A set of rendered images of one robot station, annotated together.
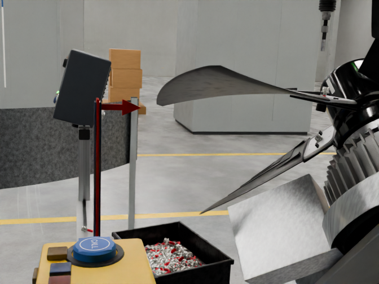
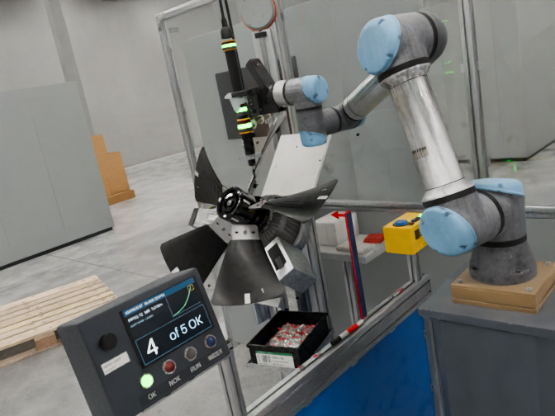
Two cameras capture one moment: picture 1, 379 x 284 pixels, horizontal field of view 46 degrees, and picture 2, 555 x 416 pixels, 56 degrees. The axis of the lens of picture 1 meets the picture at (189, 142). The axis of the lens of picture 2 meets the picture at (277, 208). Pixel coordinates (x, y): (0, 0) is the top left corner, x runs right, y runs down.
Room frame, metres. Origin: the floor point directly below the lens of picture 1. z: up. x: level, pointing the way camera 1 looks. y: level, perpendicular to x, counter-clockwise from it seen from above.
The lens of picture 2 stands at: (1.54, 1.28, 1.58)
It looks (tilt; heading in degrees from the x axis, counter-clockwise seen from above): 13 degrees down; 239
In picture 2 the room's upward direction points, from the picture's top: 11 degrees counter-clockwise
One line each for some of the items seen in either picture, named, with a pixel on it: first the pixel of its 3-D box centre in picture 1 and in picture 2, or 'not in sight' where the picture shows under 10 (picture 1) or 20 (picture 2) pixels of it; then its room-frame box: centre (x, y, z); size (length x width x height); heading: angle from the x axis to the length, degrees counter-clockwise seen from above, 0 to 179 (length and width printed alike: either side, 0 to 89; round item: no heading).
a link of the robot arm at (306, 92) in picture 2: not in sight; (305, 91); (0.66, 0.06, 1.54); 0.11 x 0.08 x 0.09; 104
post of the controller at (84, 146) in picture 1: (84, 164); (230, 382); (1.15, 0.28, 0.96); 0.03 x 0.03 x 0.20; 14
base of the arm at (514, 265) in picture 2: not in sight; (500, 252); (0.52, 0.53, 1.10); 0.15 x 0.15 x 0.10
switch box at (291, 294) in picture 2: not in sight; (299, 287); (0.46, -0.50, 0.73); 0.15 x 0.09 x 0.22; 14
